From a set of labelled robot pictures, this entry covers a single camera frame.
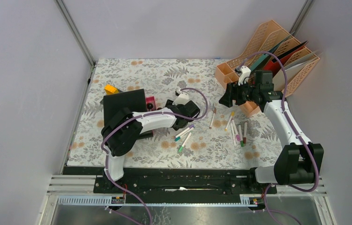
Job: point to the green tip pen right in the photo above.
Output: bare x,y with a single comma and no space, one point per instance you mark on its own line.
240,135

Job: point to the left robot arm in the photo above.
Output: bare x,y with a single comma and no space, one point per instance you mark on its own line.
125,127

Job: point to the floral table mat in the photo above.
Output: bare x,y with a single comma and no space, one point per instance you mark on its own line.
206,148

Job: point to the black pen holder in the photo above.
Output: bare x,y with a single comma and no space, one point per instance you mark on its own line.
112,104

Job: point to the peach file organizer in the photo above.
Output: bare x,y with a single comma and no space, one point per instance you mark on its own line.
272,48

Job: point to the yellow tip white pen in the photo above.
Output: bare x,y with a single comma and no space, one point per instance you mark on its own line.
229,120

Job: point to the right aluminium frame post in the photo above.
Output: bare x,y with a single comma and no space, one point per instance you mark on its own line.
301,16

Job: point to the dark red tip pen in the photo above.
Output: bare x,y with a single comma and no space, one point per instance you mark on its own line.
245,132

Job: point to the yellow block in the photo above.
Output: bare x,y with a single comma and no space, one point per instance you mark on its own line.
110,90

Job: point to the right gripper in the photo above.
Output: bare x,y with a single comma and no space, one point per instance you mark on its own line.
232,92

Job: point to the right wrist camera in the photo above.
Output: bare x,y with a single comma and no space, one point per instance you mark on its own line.
243,72

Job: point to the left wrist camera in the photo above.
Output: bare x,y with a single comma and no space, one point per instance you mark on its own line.
181,98

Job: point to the pink drawer tray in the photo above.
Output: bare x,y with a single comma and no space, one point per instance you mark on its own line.
150,103

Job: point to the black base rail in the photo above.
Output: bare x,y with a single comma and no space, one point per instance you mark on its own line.
175,185

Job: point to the red notebook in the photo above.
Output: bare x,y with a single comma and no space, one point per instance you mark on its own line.
274,66

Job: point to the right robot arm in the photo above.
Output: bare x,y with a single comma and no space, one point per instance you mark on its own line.
300,159

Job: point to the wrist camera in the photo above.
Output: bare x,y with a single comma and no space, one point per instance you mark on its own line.
243,72
181,98

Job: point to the left aluminium frame post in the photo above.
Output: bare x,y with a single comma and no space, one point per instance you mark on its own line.
75,31

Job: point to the brown tip white pen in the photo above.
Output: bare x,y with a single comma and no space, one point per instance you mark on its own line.
212,118

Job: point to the aluminium frame post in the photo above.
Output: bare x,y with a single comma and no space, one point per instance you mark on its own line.
301,16
75,31

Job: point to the purple tip pen left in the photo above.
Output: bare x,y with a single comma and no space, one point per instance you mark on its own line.
191,126

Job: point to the teal tip white pen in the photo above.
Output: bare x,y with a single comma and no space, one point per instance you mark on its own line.
182,134

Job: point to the green tip white pen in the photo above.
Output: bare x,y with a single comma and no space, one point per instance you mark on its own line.
184,142

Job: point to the purple tip white pen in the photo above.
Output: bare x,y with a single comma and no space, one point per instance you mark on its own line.
235,131

